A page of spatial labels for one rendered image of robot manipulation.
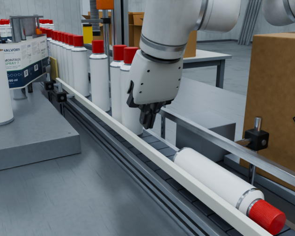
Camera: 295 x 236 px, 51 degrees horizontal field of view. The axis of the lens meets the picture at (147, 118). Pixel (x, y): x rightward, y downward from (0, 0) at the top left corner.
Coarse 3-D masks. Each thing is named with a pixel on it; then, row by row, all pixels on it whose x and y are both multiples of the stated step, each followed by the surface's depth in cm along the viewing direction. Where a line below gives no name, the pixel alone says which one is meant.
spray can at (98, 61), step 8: (96, 40) 85; (96, 48) 84; (96, 56) 84; (104, 56) 85; (96, 64) 85; (104, 64) 86; (96, 72) 85; (104, 72) 86; (96, 80) 86; (104, 80) 87; (96, 88) 87; (104, 88) 88; (96, 96) 88; (104, 96) 88; (96, 104) 89; (104, 104) 89
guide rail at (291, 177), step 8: (88, 72) 106; (160, 112) 67; (168, 112) 64; (176, 120) 62; (184, 120) 60; (192, 128) 57; (200, 128) 56; (208, 136) 54; (216, 136) 52; (216, 144) 52; (224, 144) 50; (232, 144) 49; (232, 152) 49; (240, 152) 47; (248, 152) 46; (248, 160) 46; (256, 160) 45; (264, 160) 44; (264, 168) 44; (272, 168) 42; (280, 168) 41; (280, 176) 41; (288, 176) 40
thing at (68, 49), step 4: (68, 36) 104; (72, 36) 104; (68, 40) 105; (72, 40) 104; (68, 44) 105; (72, 44) 105; (68, 48) 105; (68, 52) 105; (68, 56) 106; (68, 60) 106; (68, 64) 107; (68, 68) 107; (72, 68) 106; (68, 72) 108; (72, 72) 107; (68, 76) 109; (72, 76) 107; (72, 80) 108; (72, 84) 108
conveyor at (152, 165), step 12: (84, 108) 94; (96, 120) 84; (144, 132) 76; (156, 144) 69; (144, 156) 63; (168, 156) 64; (156, 168) 59; (168, 180) 54; (180, 192) 51; (192, 204) 48; (204, 204) 48; (216, 216) 45; (228, 228) 42; (288, 228) 42
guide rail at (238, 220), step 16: (80, 96) 94; (96, 112) 82; (112, 128) 74; (144, 144) 60; (160, 160) 55; (176, 176) 51; (192, 192) 47; (208, 192) 44; (224, 208) 41; (240, 224) 39; (256, 224) 38
